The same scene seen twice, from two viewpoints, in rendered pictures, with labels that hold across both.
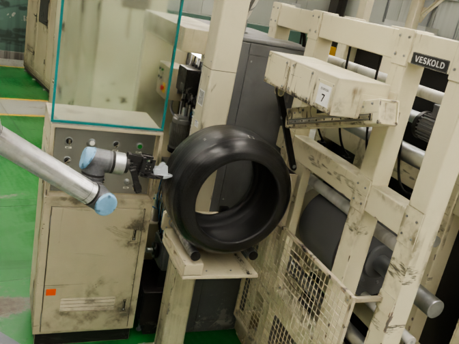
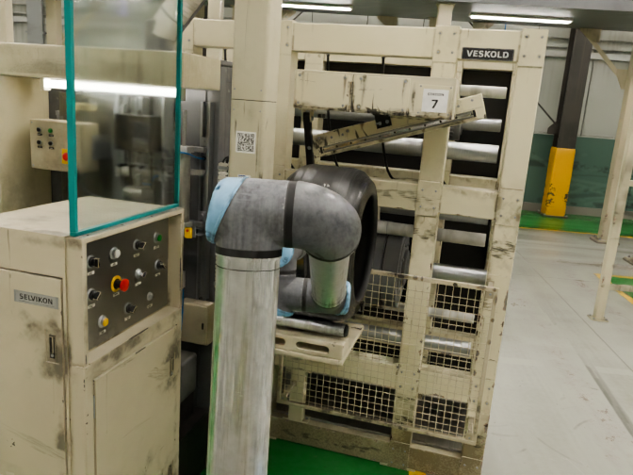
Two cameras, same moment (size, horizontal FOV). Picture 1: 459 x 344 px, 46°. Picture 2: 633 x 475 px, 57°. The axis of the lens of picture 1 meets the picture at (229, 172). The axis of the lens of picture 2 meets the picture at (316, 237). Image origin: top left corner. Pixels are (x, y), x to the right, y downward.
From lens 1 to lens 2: 1.89 m
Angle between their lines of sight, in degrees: 48
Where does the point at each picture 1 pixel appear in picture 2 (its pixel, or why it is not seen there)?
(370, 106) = (469, 103)
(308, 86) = (400, 96)
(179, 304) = not seen: hidden behind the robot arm
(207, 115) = (264, 162)
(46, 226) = (89, 417)
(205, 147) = (343, 191)
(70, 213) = (114, 376)
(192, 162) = not seen: hidden behind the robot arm
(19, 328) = not seen: outside the picture
